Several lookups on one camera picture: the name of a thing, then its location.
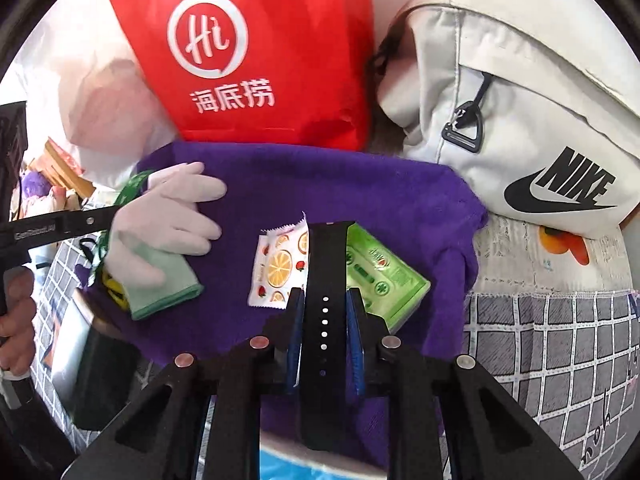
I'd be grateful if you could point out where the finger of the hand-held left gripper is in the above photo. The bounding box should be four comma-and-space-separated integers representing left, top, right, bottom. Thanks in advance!
50, 207, 122, 243

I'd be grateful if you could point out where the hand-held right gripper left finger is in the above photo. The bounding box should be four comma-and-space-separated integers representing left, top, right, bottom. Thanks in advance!
60, 287, 306, 480

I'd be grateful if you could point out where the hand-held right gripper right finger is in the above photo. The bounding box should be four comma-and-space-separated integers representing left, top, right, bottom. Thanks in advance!
347, 287, 586, 480

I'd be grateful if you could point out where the black watch strap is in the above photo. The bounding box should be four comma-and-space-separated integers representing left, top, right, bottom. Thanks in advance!
300, 220, 359, 452

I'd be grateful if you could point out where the green tissue packet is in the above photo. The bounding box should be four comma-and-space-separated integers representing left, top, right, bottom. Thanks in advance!
345, 223, 432, 335

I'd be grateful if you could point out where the fruit print wipe packet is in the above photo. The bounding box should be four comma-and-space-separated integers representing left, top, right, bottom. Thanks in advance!
247, 212, 312, 311

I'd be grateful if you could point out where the white rubber glove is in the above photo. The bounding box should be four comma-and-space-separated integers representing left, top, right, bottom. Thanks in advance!
105, 161, 229, 322

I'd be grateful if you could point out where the person's left hand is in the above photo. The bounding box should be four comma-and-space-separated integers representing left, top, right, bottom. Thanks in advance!
0, 265, 38, 377

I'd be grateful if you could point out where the purple plush toy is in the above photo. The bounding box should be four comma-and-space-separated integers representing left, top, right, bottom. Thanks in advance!
20, 170, 53, 200

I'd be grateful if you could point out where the yellow mesh bag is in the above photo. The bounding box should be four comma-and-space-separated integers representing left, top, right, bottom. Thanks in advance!
101, 269, 129, 312

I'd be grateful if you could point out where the white plastic bag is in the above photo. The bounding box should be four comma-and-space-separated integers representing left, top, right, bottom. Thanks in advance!
10, 0, 178, 186

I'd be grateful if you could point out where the blue tissue pack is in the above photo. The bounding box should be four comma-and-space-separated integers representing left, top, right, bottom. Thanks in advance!
257, 440, 392, 480

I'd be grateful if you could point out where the dark green tin box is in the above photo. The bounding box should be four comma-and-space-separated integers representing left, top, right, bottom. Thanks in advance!
67, 287, 144, 432

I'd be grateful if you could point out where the purple towel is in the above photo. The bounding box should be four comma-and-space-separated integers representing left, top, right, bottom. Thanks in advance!
82, 141, 489, 466

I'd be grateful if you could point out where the grey checked bed sheet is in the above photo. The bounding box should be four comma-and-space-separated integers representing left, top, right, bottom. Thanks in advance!
30, 200, 640, 480

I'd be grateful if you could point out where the white fruit print cloth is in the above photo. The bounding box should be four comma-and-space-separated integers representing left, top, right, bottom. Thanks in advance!
472, 210, 633, 297

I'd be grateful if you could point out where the red paper bag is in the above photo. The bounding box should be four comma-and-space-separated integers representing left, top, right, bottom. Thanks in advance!
107, 0, 376, 152

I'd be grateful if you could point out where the grey backpack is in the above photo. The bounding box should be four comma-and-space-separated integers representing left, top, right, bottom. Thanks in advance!
370, 0, 640, 241

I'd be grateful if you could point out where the green printed lanyard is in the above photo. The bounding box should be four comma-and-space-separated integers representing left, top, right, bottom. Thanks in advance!
92, 170, 153, 281

